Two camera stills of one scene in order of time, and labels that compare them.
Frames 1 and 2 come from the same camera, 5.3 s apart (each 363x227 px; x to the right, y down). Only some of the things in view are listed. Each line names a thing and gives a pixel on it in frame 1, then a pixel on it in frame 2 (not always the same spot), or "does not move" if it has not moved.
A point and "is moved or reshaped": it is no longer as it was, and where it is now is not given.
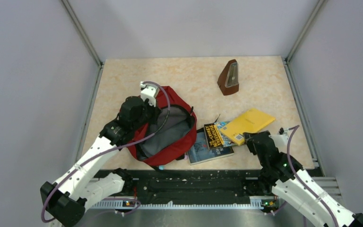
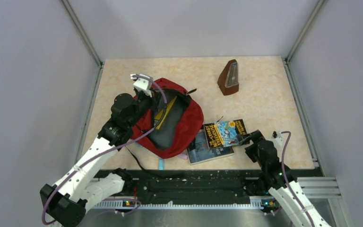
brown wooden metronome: x=228 y=80 does not move
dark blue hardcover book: x=200 y=152 does not move
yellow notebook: x=250 y=120 -> x=159 y=114
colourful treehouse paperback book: x=215 y=137 does not move
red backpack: x=176 y=135 is moved or reshaped
